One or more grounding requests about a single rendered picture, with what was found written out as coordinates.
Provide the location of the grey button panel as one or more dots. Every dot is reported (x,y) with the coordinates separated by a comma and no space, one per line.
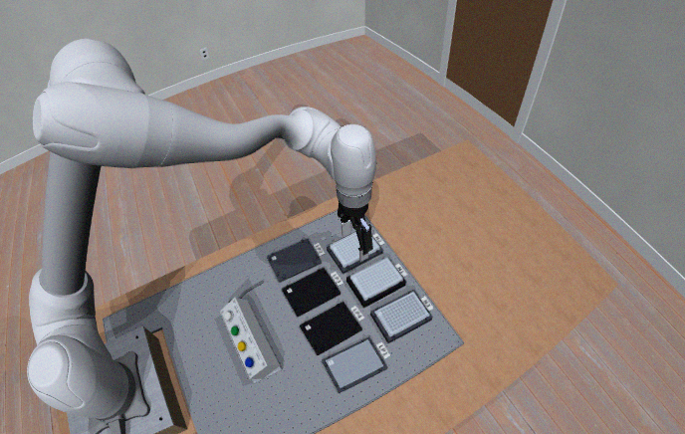
(249,340)

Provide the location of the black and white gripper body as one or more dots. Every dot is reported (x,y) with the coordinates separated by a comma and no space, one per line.
(356,213)

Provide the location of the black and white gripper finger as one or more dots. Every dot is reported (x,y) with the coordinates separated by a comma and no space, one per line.
(363,232)
(345,222)

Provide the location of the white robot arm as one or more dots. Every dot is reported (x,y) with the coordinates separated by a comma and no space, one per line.
(94,113)

